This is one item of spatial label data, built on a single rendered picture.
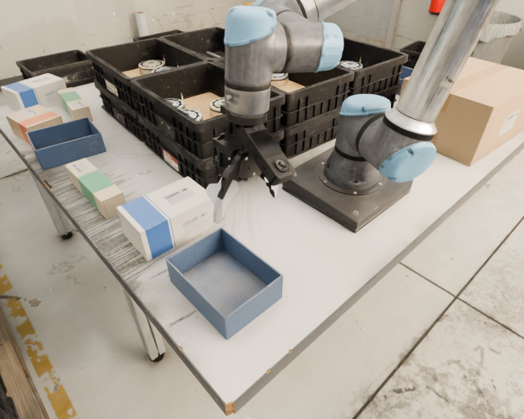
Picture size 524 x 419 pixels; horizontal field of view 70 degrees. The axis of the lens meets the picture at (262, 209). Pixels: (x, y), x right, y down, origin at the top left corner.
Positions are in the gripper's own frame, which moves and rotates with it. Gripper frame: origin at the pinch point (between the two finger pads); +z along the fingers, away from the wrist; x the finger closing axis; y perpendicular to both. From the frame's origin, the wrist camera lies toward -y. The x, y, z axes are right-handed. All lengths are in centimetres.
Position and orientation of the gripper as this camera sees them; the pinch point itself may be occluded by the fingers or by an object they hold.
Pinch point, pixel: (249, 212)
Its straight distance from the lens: 73.5
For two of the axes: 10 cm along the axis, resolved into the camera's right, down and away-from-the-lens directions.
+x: -7.5, 3.4, -5.7
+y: -6.6, -4.7, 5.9
